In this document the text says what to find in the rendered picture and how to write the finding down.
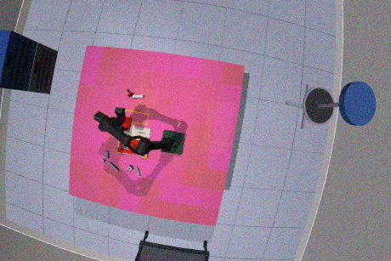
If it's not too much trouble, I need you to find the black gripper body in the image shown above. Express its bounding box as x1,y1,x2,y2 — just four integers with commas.
115,107,126,130

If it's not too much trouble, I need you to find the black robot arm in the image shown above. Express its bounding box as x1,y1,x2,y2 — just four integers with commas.
93,111,177,156

